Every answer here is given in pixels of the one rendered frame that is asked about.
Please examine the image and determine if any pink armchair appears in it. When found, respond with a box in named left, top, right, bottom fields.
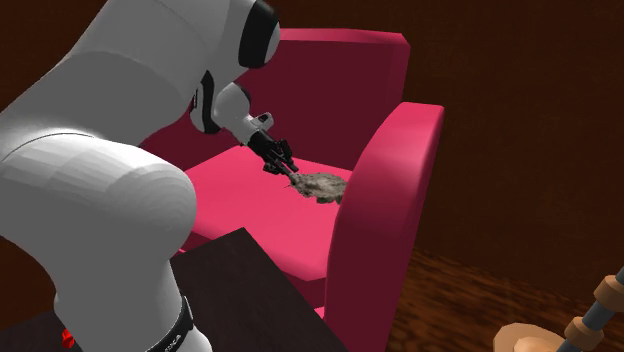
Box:
left=138, top=27, right=446, bottom=352

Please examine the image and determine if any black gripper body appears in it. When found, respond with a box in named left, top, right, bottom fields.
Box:
left=247, top=128, right=293, bottom=170

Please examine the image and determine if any grey-brown rough lump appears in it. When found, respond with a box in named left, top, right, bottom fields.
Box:
left=284, top=171, right=349, bottom=205

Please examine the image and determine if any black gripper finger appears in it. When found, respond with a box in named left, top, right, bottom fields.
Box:
left=263, top=156, right=300, bottom=176

